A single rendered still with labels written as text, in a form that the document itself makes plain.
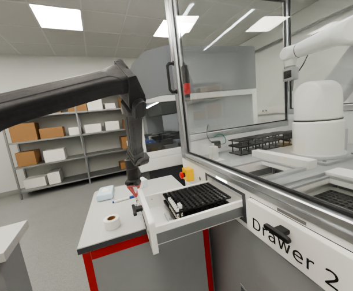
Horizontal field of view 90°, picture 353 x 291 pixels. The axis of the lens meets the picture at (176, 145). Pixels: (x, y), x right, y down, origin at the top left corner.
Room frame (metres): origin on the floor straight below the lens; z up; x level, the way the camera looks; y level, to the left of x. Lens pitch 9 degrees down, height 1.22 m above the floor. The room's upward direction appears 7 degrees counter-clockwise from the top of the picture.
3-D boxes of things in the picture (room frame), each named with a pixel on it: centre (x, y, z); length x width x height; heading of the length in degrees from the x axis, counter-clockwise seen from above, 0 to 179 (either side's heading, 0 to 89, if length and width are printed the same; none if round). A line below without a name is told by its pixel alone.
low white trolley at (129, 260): (1.01, 0.25, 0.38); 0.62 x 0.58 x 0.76; 18
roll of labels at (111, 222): (0.75, 0.33, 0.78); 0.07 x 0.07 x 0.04
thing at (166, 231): (0.68, -0.06, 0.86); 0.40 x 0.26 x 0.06; 108
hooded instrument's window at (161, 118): (2.45, 0.04, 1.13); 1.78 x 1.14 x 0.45; 18
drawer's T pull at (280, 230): (0.40, -0.23, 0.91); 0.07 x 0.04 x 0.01; 18
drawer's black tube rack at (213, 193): (0.67, -0.05, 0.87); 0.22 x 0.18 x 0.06; 108
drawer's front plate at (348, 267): (0.41, -0.26, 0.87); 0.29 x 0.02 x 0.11; 18
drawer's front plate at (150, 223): (0.61, 0.14, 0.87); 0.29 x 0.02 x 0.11; 18
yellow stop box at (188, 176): (1.02, -0.05, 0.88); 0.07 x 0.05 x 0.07; 18
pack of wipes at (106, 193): (1.11, 0.50, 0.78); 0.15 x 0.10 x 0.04; 14
